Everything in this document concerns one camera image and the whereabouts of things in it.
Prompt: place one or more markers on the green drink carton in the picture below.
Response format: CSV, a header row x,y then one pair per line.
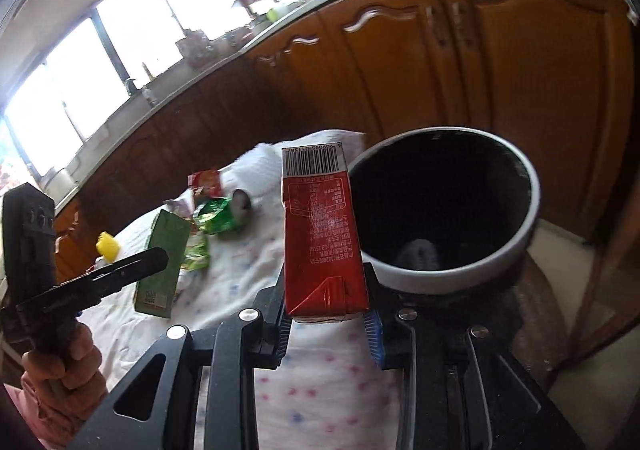
x,y
154,294

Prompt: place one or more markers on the crushed green can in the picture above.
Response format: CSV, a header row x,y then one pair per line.
x,y
220,215

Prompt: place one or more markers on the left hand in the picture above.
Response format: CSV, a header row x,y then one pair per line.
x,y
56,397

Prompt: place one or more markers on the yellow small object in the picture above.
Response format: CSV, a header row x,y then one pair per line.
x,y
108,247

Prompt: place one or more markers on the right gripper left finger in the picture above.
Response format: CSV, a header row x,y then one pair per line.
x,y
272,344

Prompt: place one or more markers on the white foam block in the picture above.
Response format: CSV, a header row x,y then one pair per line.
x,y
258,173

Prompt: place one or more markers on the red drink carton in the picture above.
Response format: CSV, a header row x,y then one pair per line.
x,y
323,270

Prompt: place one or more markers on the red snack wrapper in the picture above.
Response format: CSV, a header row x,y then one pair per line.
x,y
205,185

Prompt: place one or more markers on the wooden kitchen cabinets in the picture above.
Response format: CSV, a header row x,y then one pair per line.
x,y
555,77

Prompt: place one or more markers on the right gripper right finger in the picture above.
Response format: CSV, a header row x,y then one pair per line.
x,y
380,322

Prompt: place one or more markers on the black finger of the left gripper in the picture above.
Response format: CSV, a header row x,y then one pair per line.
x,y
90,289

